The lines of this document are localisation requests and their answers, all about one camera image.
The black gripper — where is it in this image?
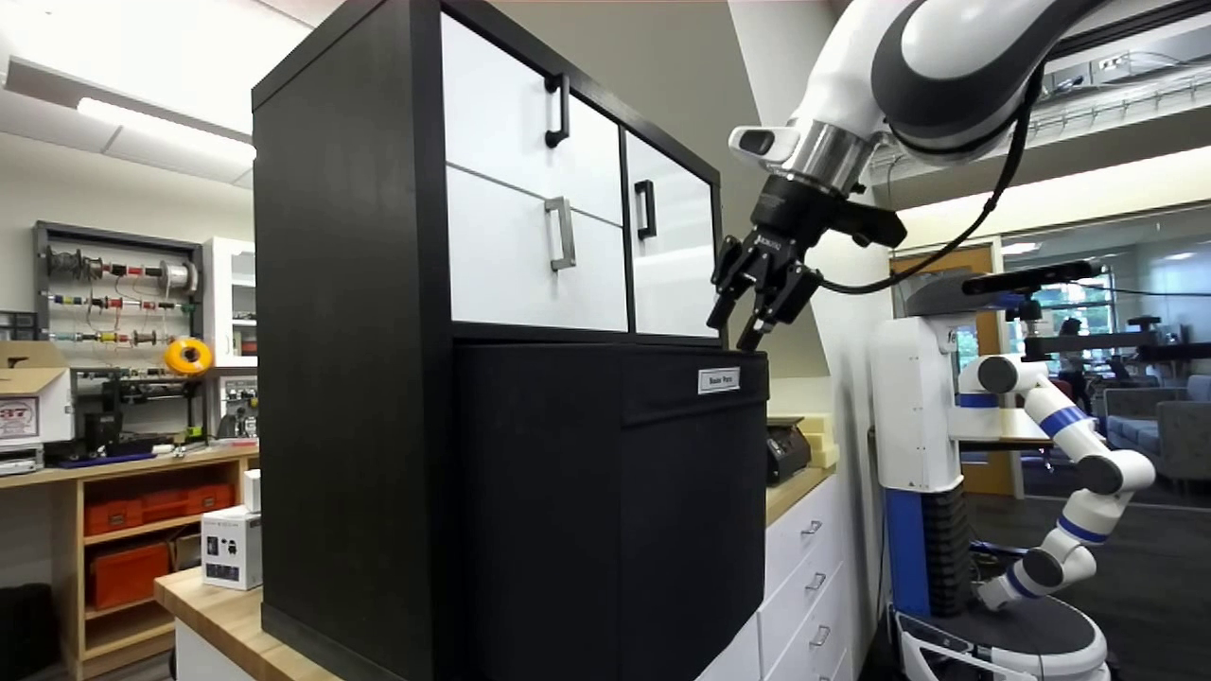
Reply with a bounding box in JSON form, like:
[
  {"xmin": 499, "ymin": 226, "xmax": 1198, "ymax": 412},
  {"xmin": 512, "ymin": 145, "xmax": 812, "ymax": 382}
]
[{"xmin": 705, "ymin": 169, "xmax": 862, "ymax": 361}]

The black panel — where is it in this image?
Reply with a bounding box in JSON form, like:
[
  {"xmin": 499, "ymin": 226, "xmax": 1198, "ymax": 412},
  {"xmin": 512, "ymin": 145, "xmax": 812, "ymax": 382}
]
[{"xmin": 451, "ymin": 337, "xmax": 774, "ymax": 681}]

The black cabinet with white fronts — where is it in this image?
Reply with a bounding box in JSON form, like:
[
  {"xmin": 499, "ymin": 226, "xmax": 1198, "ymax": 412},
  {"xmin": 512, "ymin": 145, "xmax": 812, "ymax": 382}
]
[{"xmin": 251, "ymin": 0, "xmax": 728, "ymax": 681}]

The orange storage bin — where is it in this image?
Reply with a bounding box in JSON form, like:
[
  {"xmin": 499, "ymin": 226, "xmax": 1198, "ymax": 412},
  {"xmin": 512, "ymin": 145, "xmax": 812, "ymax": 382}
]
[
  {"xmin": 88, "ymin": 537, "xmax": 181, "ymax": 613},
  {"xmin": 83, "ymin": 479, "xmax": 243, "ymax": 541}
]

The black device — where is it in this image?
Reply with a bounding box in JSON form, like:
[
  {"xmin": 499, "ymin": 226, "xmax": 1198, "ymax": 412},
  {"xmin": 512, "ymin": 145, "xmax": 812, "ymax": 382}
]
[{"xmin": 764, "ymin": 421, "xmax": 812, "ymax": 491}]

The white and blue mobile robot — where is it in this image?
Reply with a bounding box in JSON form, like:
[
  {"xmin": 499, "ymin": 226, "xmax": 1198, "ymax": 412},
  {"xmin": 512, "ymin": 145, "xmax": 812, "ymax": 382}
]
[{"xmin": 868, "ymin": 311, "xmax": 1161, "ymax": 681}]

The white counter with wooden top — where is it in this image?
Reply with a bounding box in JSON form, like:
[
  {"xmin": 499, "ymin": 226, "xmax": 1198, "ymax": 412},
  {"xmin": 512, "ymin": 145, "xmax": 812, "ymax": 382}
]
[{"xmin": 152, "ymin": 412, "xmax": 889, "ymax": 681}]

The yellow tape roll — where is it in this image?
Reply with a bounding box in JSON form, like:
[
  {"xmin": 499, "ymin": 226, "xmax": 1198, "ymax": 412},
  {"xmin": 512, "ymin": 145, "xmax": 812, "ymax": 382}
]
[{"xmin": 162, "ymin": 334, "xmax": 220, "ymax": 382}]

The small white cardboard box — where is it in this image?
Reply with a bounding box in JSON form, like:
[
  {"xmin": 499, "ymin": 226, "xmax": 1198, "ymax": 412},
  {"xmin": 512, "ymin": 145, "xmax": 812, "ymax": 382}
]
[{"xmin": 195, "ymin": 503, "xmax": 267, "ymax": 595}]

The ceiling light panel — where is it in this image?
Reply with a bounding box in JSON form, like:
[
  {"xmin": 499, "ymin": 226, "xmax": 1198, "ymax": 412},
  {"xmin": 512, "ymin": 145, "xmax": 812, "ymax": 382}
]
[{"xmin": 0, "ymin": 54, "xmax": 260, "ymax": 183}]

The black bench machine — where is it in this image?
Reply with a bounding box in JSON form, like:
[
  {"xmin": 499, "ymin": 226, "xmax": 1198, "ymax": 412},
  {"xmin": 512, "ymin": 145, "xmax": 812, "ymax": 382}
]
[{"xmin": 70, "ymin": 366, "xmax": 213, "ymax": 467}]

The brown cardboard box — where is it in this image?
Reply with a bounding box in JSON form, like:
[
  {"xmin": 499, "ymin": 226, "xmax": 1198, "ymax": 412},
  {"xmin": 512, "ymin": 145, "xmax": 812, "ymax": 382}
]
[{"xmin": 0, "ymin": 337, "xmax": 75, "ymax": 404}]

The wooden workbench with shelves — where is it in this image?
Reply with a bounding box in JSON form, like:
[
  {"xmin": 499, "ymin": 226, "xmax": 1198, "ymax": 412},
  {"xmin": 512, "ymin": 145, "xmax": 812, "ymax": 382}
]
[{"xmin": 0, "ymin": 434, "xmax": 263, "ymax": 681}]

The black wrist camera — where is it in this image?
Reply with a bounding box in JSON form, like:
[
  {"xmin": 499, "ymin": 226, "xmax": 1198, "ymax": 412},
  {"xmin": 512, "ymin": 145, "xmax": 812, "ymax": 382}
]
[{"xmin": 816, "ymin": 195, "xmax": 912, "ymax": 252}]

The black door handle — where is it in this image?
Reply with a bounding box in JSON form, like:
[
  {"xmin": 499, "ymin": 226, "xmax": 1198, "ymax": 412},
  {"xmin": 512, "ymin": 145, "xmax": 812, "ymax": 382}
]
[{"xmin": 628, "ymin": 173, "xmax": 663, "ymax": 246}]

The silver drawer handle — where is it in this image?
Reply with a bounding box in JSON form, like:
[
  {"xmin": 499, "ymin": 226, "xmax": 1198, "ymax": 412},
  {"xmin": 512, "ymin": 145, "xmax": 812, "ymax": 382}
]
[{"xmin": 542, "ymin": 193, "xmax": 582, "ymax": 276}]

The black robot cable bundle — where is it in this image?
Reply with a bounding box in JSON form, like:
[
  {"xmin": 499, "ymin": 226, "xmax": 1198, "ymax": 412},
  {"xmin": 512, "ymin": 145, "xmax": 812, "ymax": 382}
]
[{"xmin": 811, "ymin": 61, "xmax": 1053, "ymax": 300}]

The black drawer handle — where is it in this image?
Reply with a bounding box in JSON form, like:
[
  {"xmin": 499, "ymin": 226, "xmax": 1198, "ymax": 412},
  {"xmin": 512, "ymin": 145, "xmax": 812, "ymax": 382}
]
[{"xmin": 542, "ymin": 68, "xmax": 576, "ymax": 156}]

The grey wall tool rack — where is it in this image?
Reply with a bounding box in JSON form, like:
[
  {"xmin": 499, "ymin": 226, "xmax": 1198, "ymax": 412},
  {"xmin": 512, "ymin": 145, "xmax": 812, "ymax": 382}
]
[{"xmin": 29, "ymin": 214, "xmax": 213, "ymax": 371}]

